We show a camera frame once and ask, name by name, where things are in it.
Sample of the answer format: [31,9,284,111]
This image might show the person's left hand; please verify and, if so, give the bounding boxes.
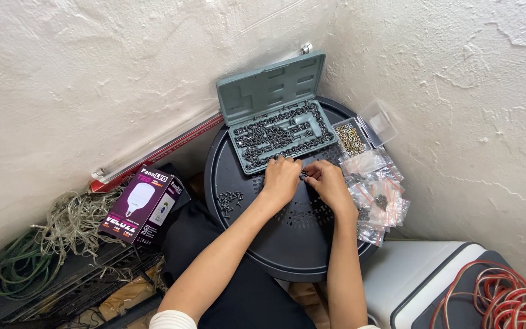
[261,156,303,207]

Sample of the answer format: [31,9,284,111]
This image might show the round black perforated tray table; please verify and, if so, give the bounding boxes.
[204,96,380,283]

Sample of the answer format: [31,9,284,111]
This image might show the person's right hand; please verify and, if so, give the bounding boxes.
[303,159,359,219]

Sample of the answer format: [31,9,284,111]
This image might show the white and grey plastic cooler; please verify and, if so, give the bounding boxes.
[362,241,526,329]

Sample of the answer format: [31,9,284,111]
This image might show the heap of black screws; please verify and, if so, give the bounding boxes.
[233,101,335,170]

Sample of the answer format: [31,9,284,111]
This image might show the tangle of clear string wire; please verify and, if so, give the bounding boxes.
[32,176,169,295]

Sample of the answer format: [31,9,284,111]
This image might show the clear plastic hinged box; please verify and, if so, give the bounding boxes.
[331,101,399,159]

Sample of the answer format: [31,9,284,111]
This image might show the person's white left sleeve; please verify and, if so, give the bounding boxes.
[148,309,198,329]

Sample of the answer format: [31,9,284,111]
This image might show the coil of green cable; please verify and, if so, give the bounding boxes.
[0,226,65,301]

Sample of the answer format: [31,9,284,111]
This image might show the black wire rack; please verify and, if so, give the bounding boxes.
[0,241,169,329]

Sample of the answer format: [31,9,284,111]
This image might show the white fluorescent tube lamp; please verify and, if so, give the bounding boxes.
[90,43,314,182]

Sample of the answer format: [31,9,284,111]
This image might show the brown paper bag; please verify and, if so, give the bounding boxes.
[98,267,165,322]

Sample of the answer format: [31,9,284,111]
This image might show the person's black trousers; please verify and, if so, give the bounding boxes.
[156,162,319,329]

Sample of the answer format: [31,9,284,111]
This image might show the heap of brass nuts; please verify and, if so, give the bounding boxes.
[335,122,367,157]

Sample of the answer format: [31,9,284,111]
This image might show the small scattered black screws group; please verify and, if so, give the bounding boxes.
[216,189,245,219]

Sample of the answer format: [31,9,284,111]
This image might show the purple light bulb carton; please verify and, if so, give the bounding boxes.
[98,164,185,248]

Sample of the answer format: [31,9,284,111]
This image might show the green plastic tool case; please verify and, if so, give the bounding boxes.
[216,50,339,175]

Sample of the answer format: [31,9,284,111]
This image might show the coil of red clear cable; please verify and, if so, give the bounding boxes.
[429,260,526,329]

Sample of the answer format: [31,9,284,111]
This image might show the long red tube carton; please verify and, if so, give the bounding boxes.
[89,113,225,193]

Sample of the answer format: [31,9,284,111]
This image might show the pile of clear zip bags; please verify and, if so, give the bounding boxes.
[338,147,411,248]

